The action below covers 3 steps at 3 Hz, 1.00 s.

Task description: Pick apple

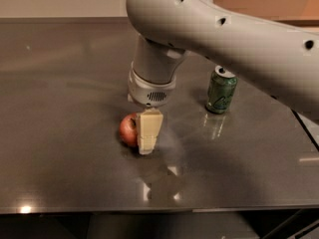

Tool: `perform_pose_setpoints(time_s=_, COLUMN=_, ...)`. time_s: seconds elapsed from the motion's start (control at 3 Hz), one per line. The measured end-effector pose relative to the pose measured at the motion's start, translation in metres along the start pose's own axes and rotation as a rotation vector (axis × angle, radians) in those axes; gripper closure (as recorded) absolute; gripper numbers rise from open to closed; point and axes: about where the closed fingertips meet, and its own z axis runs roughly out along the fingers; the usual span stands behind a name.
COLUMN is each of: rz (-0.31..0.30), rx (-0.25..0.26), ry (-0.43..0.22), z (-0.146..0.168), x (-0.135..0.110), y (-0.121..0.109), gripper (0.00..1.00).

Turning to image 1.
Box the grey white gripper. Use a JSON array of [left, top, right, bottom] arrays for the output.
[[128, 64, 176, 155]]

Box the red apple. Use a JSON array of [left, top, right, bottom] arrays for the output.
[[119, 113, 138, 147]]

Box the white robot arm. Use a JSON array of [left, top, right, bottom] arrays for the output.
[[126, 0, 319, 122]]

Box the green soda can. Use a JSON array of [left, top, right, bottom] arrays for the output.
[[205, 66, 237, 115]]

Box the grey side table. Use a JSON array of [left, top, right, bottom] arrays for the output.
[[292, 111, 319, 152]]

